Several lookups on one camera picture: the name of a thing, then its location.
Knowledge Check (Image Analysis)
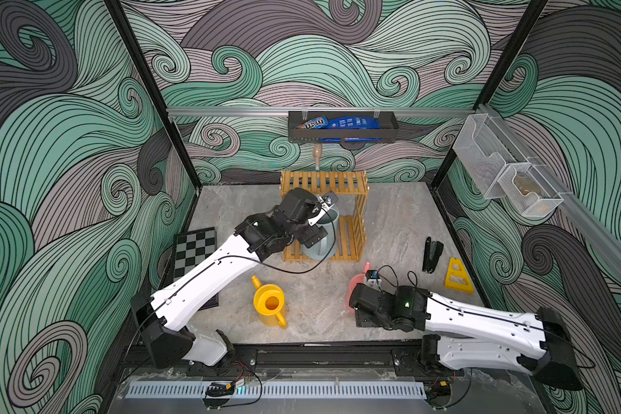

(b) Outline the clear plastic wall bin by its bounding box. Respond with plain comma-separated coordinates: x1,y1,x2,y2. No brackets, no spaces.
453,113,516,199

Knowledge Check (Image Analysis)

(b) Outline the black and white checkerboard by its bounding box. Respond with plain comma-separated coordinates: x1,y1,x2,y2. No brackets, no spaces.
172,227,217,282

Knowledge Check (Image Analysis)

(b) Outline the M&M candy bag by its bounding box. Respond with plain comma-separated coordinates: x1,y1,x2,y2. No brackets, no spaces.
295,117,328,130

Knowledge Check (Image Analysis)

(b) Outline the yellow triangular stand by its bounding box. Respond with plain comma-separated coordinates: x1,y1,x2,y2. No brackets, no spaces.
444,258,475,294

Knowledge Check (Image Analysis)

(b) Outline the white slotted cable duct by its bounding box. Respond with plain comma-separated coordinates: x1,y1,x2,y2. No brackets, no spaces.
125,379,427,401

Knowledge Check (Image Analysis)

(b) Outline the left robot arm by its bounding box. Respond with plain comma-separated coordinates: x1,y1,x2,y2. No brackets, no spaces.
130,188,339,368

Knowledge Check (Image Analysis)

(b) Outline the black stapler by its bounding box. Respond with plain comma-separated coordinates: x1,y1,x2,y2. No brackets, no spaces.
423,236,444,274

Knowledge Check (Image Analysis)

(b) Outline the black wall basket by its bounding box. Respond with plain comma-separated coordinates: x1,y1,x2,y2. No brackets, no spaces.
287,110,400,144

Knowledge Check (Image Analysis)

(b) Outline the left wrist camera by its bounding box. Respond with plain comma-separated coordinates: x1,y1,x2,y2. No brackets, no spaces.
308,191,339,225

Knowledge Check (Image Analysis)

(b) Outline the blue snack bag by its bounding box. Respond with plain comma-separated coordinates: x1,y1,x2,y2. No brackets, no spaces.
324,117,381,130

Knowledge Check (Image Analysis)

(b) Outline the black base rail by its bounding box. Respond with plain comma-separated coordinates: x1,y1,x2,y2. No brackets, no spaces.
118,341,529,379

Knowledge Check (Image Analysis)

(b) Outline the aluminium wall rail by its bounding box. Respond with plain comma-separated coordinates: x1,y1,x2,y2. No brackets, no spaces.
167,105,475,118

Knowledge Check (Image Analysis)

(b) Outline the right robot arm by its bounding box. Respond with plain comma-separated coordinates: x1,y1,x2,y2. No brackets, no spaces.
348,283,583,391

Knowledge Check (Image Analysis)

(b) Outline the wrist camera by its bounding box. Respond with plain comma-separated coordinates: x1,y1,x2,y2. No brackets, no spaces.
364,269,382,289
308,191,339,225

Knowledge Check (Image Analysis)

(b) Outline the yellow watering can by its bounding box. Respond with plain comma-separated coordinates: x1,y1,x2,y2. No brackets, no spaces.
251,276,288,329

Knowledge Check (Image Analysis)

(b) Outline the light blue watering can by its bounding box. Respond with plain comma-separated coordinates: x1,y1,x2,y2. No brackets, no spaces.
301,202,340,262

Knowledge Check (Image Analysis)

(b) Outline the wooden two-tier shelf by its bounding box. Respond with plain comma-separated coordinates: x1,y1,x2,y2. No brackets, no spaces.
279,169,370,263

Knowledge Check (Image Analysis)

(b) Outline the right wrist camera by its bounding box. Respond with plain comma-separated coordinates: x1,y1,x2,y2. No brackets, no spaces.
364,269,382,289

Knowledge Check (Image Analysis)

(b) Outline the pink watering can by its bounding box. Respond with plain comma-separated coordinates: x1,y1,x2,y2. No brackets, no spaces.
345,262,371,312

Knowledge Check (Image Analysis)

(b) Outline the small clear plastic bin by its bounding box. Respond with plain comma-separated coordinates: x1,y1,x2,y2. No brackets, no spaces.
498,162,563,219

